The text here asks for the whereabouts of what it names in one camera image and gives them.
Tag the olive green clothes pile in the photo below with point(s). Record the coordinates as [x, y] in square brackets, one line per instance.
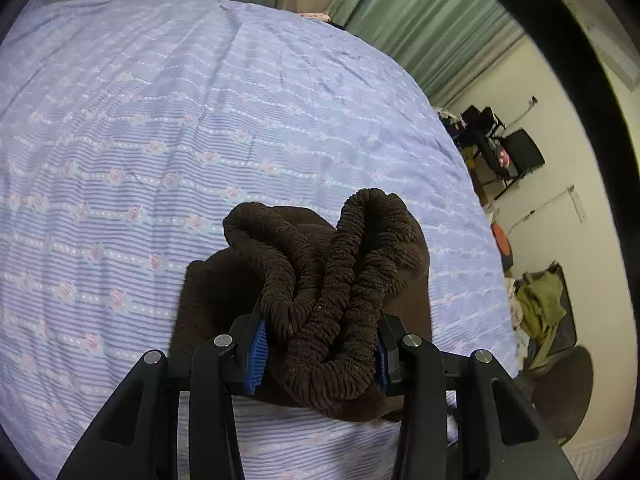
[540, 300]

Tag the black folding chair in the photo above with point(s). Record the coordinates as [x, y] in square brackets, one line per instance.
[509, 156]

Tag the orange round object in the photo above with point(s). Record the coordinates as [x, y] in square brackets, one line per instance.
[503, 244]

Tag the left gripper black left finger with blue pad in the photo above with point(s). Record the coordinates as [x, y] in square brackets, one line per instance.
[135, 433]

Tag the dark round stool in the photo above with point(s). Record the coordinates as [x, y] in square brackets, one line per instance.
[560, 391]

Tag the lavender striped bed sheet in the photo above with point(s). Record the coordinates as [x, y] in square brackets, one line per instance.
[129, 130]

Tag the brown corduroy pants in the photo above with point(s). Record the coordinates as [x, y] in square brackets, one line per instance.
[322, 288]

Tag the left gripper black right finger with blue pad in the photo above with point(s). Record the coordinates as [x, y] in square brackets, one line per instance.
[464, 417]

